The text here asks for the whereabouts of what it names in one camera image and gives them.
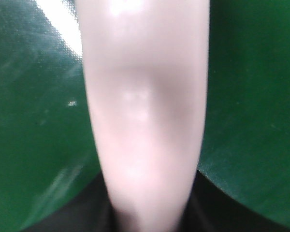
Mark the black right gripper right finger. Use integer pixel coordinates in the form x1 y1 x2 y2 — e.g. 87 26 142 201
181 171 290 232

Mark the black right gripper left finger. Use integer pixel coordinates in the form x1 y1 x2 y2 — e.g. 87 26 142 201
19 174 121 232

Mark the pink hand brush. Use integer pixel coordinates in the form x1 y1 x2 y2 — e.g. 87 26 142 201
76 0 210 232

